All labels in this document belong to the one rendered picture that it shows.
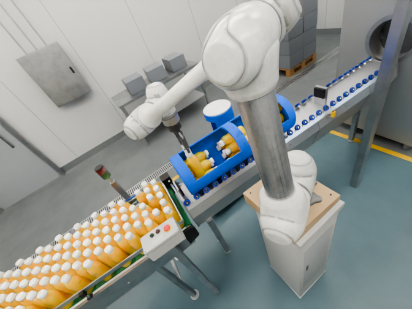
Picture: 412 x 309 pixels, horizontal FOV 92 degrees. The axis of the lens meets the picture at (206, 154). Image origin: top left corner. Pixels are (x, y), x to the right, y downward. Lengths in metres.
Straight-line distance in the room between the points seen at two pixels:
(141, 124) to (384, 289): 1.98
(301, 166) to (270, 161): 0.28
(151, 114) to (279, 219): 0.60
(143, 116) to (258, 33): 0.54
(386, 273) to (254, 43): 2.00
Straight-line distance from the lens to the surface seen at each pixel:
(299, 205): 0.75
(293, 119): 1.49
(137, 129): 0.84
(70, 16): 4.32
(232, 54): 0.40
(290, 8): 0.59
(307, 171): 0.88
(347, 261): 2.14
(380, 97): 1.84
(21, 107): 4.50
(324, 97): 1.87
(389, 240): 2.30
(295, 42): 4.56
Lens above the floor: 1.97
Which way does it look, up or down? 40 degrees down
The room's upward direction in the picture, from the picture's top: 23 degrees counter-clockwise
